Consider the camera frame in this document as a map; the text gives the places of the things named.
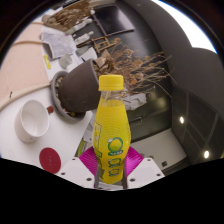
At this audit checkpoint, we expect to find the black wall screen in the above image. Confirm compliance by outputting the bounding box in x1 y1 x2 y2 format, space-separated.
94 3 136 38

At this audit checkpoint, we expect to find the white shell chair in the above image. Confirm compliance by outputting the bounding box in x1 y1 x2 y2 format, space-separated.
81 46 99 63

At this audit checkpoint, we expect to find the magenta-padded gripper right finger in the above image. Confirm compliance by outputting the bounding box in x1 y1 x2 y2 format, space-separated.
122 146 165 190

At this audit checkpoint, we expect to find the wooden easel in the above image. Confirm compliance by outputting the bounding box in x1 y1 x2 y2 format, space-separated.
77 35 122 54

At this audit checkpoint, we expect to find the small white statuette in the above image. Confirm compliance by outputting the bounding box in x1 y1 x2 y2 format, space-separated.
73 30 95 46

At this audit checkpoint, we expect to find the grey spray bottle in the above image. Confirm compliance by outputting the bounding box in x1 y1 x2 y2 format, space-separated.
74 44 93 58

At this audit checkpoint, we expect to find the small white paper cup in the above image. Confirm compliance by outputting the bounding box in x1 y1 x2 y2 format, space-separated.
58 53 74 70

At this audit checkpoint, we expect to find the small yellow flat item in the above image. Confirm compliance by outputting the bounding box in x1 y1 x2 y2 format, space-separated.
43 54 53 70

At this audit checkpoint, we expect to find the yellow drink bottle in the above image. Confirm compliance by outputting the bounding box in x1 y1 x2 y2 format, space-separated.
92 74 132 185

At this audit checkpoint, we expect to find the grey plant saucer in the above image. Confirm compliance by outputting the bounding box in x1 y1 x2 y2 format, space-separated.
50 69 88 122

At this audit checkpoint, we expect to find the white ceramic cup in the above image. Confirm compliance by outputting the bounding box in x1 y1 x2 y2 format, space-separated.
13 99 51 144

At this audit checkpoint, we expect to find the large white plaster statue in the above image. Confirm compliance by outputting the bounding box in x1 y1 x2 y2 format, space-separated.
123 92 148 112

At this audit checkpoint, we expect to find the dark double door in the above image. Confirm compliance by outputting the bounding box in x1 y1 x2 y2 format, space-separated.
128 96 174 143

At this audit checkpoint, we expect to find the open printed booklet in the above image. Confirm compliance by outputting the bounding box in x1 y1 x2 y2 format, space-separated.
40 28 76 60

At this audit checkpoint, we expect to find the flat round red coaster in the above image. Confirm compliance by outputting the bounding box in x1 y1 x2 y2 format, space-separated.
38 147 62 175

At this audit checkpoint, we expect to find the dark pot with dried plant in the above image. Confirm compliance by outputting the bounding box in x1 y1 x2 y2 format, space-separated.
58 38 176 114

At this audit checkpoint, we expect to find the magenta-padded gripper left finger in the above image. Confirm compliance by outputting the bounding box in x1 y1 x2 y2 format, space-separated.
57 145 101 189

